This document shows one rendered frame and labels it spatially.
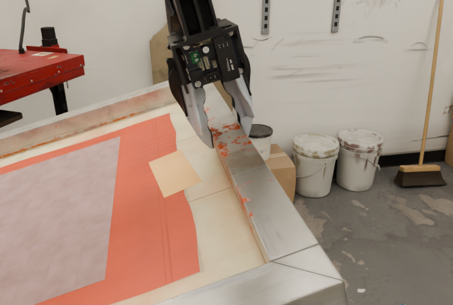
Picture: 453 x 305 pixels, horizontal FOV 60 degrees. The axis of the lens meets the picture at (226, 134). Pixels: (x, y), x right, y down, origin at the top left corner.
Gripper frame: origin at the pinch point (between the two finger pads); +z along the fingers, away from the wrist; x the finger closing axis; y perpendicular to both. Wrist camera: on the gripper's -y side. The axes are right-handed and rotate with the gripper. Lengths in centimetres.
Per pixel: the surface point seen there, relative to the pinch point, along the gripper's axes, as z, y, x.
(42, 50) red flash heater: -1, -150, -58
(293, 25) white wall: 35, -200, 80
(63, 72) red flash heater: 7, -123, -47
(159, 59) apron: 29, -194, -9
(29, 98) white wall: 29, -200, -91
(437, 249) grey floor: 158, -104, 106
